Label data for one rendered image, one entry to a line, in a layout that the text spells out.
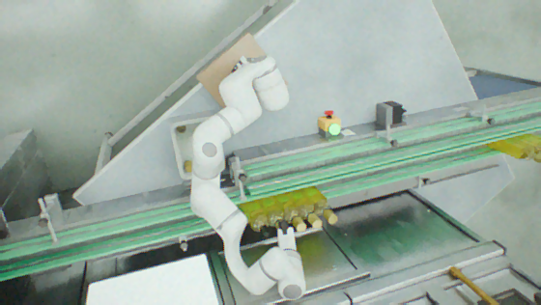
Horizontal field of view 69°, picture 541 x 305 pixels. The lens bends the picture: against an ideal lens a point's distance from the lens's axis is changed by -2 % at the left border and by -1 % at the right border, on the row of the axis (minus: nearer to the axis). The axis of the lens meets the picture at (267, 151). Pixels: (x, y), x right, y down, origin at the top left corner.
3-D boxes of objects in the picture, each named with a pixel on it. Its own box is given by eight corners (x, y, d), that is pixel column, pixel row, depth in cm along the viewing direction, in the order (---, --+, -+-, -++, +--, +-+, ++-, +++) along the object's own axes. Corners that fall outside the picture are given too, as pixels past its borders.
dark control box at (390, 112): (375, 120, 174) (385, 125, 167) (375, 102, 171) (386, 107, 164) (391, 117, 176) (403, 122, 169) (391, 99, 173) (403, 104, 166)
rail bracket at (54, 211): (57, 219, 144) (44, 255, 124) (42, 179, 137) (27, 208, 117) (71, 216, 145) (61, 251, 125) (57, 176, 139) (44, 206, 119)
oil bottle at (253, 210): (240, 207, 154) (255, 235, 135) (238, 193, 152) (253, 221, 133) (254, 203, 155) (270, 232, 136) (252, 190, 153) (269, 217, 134)
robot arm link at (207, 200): (261, 187, 108) (252, 201, 122) (210, 132, 111) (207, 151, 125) (216, 227, 102) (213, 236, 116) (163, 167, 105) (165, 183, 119)
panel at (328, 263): (87, 289, 136) (73, 372, 105) (85, 282, 135) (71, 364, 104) (326, 225, 157) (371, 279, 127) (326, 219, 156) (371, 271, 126)
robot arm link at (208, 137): (213, 124, 124) (176, 149, 119) (217, 103, 112) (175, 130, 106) (241, 156, 122) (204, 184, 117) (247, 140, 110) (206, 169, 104)
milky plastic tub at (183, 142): (179, 172, 155) (181, 180, 147) (167, 118, 146) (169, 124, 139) (221, 162, 159) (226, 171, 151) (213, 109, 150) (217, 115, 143)
